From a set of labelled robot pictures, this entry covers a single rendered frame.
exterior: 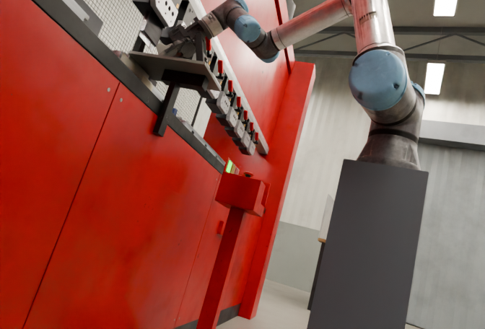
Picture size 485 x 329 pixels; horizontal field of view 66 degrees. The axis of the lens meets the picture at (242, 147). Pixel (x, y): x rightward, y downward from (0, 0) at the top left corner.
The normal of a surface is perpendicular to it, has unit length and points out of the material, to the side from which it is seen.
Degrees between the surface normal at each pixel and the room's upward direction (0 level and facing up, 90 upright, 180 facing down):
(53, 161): 90
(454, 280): 90
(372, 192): 90
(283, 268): 90
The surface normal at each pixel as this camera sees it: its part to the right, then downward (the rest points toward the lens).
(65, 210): 0.94, 0.20
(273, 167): -0.21, -0.30
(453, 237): -0.51, -0.36
